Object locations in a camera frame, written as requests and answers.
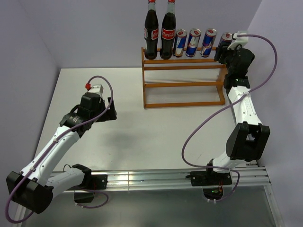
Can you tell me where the silver blue can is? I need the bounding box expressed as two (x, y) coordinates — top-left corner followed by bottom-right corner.
(173, 29), (187, 58)
(200, 28), (217, 58)
(218, 32), (233, 47)
(186, 28), (201, 58)

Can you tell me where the cola glass bottle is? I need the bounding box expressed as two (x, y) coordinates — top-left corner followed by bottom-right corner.
(144, 0), (159, 60)
(160, 0), (176, 60)

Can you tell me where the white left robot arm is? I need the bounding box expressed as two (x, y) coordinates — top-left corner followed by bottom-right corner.
(6, 92), (117, 214)

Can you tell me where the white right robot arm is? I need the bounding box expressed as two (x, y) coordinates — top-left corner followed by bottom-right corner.
(205, 44), (270, 184)

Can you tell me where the orange wooden shelf rack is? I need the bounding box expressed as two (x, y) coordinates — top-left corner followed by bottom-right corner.
(141, 49), (227, 109)

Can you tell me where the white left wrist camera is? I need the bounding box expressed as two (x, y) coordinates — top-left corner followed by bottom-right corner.
(85, 83), (104, 96)

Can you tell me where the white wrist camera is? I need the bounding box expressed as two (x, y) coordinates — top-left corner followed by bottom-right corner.
(227, 31), (249, 50)
(85, 83), (104, 96)

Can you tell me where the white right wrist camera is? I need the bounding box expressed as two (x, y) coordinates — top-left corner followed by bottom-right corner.
(227, 31), (249, 50)

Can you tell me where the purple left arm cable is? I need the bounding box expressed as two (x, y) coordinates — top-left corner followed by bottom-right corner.
(4, 75), (114, 224)

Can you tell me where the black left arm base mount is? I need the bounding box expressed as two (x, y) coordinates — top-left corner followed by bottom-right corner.
(74, 175), (108, 203)

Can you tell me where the aluminium front rail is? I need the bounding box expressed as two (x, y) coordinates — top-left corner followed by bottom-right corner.
(92, 164), (271, 192)

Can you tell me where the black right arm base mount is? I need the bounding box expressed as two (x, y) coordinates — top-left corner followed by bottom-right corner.
(186, 169), (232, 200)

